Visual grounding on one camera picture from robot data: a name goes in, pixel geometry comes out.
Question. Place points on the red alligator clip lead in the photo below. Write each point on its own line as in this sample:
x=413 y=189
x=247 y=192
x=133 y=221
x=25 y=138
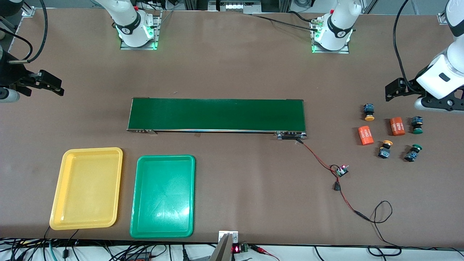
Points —
x=262 y=250

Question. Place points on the green mushroom push button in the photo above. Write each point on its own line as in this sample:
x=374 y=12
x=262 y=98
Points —
x=411 y=156
x=417 y=123

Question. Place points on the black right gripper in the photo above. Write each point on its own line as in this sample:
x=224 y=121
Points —
x=11 y=73

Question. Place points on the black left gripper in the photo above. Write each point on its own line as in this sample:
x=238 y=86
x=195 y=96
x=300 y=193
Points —
x=409 y=88

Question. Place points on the metal table corner bracket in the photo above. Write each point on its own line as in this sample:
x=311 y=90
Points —
x=443 y=19
x=29 y=11

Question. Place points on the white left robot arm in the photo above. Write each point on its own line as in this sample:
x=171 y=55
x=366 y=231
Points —
x=337 y=25

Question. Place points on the small controller circuit board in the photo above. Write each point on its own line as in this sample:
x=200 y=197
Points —
x=341 y=170

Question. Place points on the orange cylinder with 4680 print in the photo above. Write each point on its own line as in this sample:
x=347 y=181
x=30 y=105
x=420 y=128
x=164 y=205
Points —
x=397 y=126
x=365 y=135

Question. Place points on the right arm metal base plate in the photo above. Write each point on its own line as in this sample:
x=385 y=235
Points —
x=158 y=29

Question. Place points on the green plastic tray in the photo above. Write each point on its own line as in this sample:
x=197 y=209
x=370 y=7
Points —
x=163 y=197

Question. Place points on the silver camera mount bracket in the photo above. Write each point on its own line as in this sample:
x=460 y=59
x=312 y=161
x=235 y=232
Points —
x=224 y=246

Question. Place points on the yellow plastic tray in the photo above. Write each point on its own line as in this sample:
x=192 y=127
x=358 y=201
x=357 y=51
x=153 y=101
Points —
x=87 y=188

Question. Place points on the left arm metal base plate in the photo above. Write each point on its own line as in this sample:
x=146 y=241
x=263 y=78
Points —
x=344 y=51

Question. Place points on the red LED display module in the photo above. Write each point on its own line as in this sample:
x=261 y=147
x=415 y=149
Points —
x=239 y=248

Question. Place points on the aluminium rack behind table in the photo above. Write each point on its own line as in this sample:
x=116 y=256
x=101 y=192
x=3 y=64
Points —
x=235 y=6

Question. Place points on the yellow mushroom push button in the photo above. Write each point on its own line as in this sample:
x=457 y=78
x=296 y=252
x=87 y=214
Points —
x=369 y=108
x=384 y=152

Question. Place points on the green conveyor belt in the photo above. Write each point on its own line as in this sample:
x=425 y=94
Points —
x=217 y=114

